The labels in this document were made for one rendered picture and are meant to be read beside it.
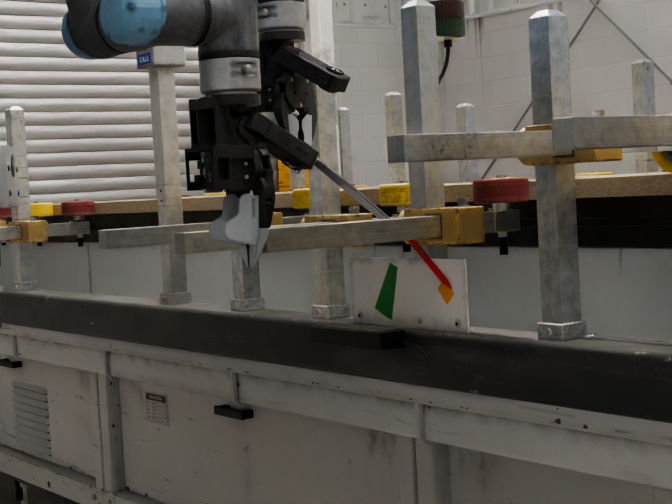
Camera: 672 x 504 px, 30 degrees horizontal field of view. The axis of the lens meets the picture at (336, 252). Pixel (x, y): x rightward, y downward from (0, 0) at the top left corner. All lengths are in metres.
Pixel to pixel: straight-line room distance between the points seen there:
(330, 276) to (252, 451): 0.82
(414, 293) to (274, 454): 0.93
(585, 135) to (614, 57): 9.67
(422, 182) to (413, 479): 0.65
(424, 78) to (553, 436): 0.52
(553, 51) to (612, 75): 9.28
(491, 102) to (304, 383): 9.83
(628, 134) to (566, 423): 0.51
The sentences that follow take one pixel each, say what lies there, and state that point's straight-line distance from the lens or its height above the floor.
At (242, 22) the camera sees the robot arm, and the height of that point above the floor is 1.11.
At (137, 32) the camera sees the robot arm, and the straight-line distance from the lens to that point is 1.47.
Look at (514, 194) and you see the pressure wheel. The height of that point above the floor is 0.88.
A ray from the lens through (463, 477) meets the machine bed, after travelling 2.16.
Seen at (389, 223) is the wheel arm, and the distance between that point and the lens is 1.67.
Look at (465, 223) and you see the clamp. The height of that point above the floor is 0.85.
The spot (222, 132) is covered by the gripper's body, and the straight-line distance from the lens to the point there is 1.53.
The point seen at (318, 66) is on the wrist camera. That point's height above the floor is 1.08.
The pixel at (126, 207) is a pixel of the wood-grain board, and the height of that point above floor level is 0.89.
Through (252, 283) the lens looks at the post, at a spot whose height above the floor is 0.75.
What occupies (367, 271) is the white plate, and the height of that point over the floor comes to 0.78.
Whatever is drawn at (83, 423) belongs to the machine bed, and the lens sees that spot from 3.46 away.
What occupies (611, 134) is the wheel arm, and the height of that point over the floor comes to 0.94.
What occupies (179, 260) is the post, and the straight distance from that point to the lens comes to 2.41.
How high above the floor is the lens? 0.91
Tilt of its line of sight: 3 degrees down
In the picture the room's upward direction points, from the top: 3 degrees counter-clockwise
